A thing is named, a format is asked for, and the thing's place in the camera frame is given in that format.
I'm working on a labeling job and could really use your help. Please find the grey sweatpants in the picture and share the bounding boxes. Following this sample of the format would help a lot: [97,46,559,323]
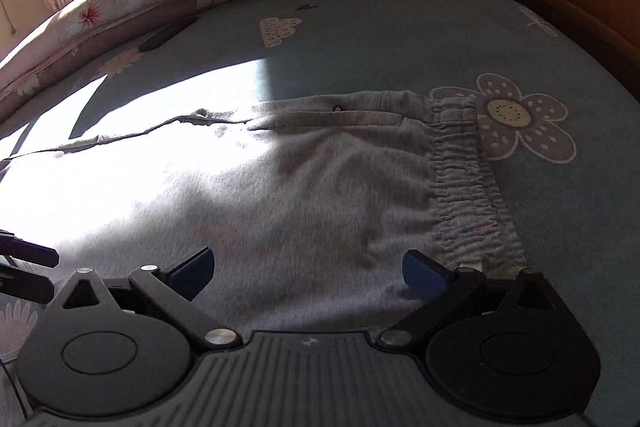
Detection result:
[1,92,526,333]

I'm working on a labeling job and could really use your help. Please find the teal floral bed sheet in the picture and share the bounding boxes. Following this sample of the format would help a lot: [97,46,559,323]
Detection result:
[1,0,639,426]

